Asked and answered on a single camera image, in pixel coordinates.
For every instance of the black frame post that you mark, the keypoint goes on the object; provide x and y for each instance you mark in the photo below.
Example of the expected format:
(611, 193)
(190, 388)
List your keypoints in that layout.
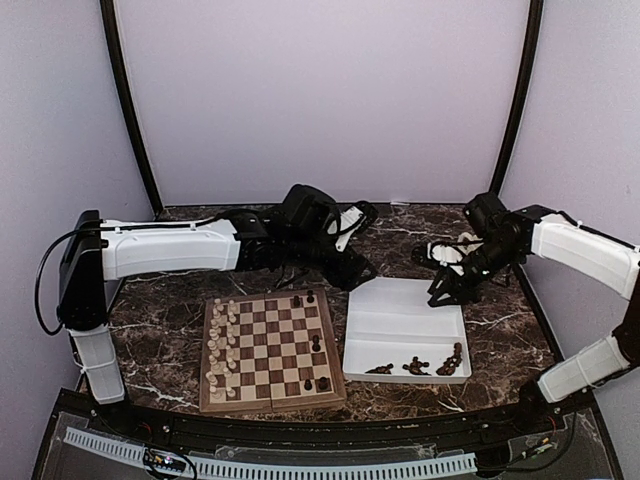
(123, 89)
(520, 93)

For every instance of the wooden chess board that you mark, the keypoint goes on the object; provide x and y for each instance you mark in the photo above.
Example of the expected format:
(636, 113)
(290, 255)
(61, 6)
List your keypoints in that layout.
(276, 356)

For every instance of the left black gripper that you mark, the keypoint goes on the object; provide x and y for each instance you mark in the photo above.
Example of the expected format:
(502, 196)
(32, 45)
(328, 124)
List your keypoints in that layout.
(346, 274)

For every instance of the right black frame post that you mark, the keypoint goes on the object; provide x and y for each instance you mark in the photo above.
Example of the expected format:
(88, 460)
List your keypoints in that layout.
(520, 93)

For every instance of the white plastic tray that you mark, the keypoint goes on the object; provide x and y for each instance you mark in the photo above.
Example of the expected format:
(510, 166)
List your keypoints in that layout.
(389, 321)

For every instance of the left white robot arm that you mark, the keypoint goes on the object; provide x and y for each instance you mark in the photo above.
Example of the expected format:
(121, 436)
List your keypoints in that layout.
(307, 230)

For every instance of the dark chess pieces small pile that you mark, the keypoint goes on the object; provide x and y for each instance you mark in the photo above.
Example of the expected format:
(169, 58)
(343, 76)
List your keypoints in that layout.
(451, 363)

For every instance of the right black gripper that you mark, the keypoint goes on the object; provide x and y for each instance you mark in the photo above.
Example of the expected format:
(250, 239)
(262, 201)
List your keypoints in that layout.
(464, 291)

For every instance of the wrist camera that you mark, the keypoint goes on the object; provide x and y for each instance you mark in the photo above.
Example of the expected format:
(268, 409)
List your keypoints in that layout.
(445, 253)
(357, 218)

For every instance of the left black frame post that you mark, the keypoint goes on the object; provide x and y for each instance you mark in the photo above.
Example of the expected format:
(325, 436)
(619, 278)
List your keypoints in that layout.
(123, 89)

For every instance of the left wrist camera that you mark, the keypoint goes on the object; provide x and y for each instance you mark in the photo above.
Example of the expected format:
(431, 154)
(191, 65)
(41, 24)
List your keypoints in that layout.
(357, 218)

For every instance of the white chess pieces row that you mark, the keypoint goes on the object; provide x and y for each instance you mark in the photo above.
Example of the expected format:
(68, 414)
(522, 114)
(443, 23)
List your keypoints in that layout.
(222, 352)

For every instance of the dark tall chess piece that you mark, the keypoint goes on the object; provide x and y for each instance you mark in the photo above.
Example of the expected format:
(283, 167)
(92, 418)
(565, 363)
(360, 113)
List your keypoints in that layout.
(316, 344)

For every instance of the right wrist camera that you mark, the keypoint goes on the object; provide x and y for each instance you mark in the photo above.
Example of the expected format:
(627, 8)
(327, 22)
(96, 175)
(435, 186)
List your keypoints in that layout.
(445, 253)

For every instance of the white slotted cable duct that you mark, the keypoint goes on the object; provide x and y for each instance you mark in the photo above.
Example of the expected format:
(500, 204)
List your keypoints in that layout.
(239, 463)

